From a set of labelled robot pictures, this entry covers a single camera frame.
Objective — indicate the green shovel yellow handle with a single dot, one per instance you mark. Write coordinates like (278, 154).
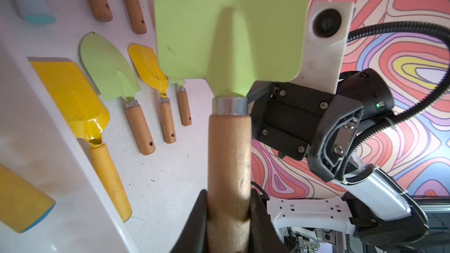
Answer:
(23, 206)

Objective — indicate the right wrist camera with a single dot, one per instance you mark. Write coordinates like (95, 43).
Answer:
(326, 35)

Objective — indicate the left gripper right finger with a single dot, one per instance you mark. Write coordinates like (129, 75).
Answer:
(263, 237)

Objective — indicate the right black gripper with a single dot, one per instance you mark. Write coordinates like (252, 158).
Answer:
(306, 123)

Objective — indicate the yellow shovel wooden handle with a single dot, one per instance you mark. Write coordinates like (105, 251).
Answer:
(146, 62)

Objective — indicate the white storage box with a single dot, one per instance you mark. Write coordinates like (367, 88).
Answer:
(38, 146)

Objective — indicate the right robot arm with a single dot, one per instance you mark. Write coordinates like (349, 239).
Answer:
(374, 208)

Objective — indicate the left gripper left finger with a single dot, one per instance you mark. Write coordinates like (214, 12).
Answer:
(193, 237)

